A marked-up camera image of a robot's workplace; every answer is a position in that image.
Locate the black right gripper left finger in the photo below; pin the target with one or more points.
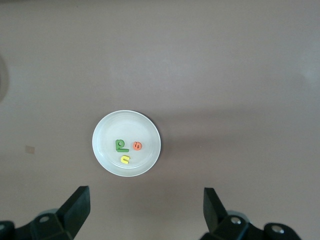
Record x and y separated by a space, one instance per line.
70 217

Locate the yellow foam letter u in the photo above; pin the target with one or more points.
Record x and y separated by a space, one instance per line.
122 159

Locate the brown table cover sheet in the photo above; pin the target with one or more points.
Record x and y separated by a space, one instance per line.
225 75

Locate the green foam letter p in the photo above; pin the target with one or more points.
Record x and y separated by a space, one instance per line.
116 145

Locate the pale brown round plate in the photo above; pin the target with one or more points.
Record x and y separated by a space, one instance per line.
112 125

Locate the small brown tape patch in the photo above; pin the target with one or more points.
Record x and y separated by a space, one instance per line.
30 149

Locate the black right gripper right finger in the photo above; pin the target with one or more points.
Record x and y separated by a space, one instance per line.
215 215

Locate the orange foam letter e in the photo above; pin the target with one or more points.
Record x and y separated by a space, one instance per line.
137 149

